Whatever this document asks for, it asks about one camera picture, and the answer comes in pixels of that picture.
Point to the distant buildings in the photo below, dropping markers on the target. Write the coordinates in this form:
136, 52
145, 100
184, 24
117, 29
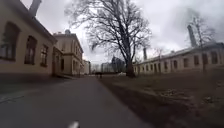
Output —
108, 66

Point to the group of people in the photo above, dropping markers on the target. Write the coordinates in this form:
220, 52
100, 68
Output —
99, 75

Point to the large bare tree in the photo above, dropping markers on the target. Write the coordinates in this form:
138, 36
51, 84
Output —
129, 50

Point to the tall yellow building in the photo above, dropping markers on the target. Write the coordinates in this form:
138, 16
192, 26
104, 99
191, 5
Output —
69, 50

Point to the grey asphalt road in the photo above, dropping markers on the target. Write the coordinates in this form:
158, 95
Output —
71, 103

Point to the bare earth ground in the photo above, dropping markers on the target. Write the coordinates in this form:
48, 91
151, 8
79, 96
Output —
173, 96

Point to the robot's own part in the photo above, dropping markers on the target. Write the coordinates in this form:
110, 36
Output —
73, 125

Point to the long low pale building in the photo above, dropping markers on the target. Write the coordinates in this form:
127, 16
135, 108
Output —
186, 61

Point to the tall chimney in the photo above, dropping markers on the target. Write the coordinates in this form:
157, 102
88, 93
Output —
191, 36

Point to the low yellow building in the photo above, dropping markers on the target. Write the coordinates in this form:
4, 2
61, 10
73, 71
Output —
20, 66

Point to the thin bare tree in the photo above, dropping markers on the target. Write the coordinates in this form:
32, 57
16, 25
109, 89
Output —
202, 40

